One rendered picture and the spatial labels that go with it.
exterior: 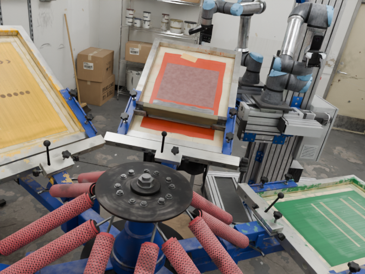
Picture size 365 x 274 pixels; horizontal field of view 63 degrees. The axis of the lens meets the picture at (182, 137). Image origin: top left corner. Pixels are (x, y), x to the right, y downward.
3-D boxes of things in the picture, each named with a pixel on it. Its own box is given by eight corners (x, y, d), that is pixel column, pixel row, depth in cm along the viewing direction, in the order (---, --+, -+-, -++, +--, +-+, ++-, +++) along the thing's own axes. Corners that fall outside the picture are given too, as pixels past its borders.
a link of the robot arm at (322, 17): (284, 87, 207) (309, 2, 183) (306, 92, 204) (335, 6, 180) (283, 91, 197) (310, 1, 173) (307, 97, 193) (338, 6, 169)
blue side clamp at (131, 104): (134, 95, 177) (133, 88, 171) (142, 97, 177) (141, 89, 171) (118, 137, 162) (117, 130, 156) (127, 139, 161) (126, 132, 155)
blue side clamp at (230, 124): (226, 112, 174) (228, 105, 168) (234, 114, 173) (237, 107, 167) (219, 157, 158) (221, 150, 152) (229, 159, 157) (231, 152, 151)
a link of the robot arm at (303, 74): (290, 75, 176) (295, 57, 171) (309, 79, 174) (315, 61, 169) (289, 78, 169) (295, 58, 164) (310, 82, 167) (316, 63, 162)
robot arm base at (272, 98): (277, 98, 215) (281, 85, 211) (285, 106, 202) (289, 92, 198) (257, 96, 213) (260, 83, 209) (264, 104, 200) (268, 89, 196)
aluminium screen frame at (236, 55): (155, 41, 202) (155, 37, 199) (240, 56, 198) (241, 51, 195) (120, 137, 160) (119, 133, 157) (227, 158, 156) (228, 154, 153)
